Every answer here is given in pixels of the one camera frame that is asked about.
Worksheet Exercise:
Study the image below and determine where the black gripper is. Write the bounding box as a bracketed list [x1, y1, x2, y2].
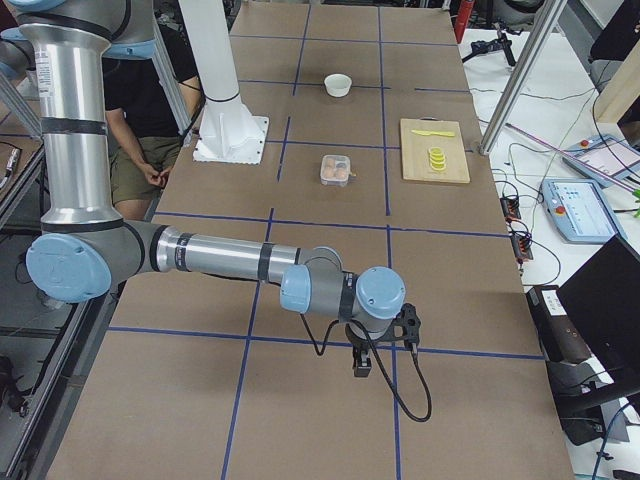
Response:
[345, 324, 379, 377]

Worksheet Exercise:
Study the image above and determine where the clear plastic egg box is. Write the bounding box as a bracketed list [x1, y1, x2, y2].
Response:
[319, 154, 356, 187]

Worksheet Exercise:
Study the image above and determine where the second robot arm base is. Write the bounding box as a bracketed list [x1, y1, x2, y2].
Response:
[1, 27, 39, 101]

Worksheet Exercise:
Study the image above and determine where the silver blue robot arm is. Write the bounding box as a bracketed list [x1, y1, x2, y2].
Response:
[16, 1, 420, 376]

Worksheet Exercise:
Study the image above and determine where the wooden cutting board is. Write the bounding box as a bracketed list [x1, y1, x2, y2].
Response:
[400, 118, 470, 184]

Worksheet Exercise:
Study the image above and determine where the yellow plastic knife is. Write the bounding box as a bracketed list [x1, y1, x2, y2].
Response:
[410, 129, 456, 138]

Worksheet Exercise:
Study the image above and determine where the black computer monitor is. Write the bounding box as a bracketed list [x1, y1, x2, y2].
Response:
[558, 235, 639, 373]

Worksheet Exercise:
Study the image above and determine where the teach pendant tablet near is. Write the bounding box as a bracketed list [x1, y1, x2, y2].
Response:
[541, 178, 626, 244]

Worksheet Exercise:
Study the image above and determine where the teach pendant tablet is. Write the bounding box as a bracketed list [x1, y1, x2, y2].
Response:
[563, 134, 639, 188]
[541, 178, 626, 244]

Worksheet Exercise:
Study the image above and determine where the white bowl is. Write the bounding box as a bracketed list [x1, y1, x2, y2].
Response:
[324, 73, 352, 98]

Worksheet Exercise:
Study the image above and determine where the person in black shirt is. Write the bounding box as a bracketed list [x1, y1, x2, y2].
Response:
[102, 24, 204, 221]

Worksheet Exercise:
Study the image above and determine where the teach pendant tablet far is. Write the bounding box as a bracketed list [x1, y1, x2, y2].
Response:
[563, 134, 639, 188]

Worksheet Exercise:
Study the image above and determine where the white side table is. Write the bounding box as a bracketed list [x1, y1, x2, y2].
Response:
[459, 28, 639, 479]

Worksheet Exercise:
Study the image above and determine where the black tripod clamp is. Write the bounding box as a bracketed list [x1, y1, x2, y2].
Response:
[462, 22, 523, 67]

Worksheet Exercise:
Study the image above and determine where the red cylinder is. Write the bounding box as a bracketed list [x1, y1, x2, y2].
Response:
[454, 0, 475, 43]

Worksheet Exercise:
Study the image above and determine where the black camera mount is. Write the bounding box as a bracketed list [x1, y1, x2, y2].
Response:
[389, 303, 421, 353]

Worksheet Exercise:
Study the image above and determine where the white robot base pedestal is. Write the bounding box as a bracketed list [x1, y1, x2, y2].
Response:
[179, 0, 269, 165]

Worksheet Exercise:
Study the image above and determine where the aluminium frame post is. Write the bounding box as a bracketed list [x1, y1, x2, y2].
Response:
[478, 0, 567, 155]

